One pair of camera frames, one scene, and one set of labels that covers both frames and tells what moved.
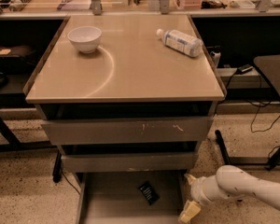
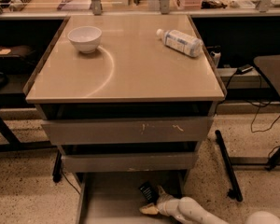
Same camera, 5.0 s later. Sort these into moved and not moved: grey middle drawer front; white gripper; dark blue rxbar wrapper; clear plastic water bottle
Moved: white gripper
Not moved: dark blue rxbar wrapper; clear plastic water bottle; grey middle drawer front
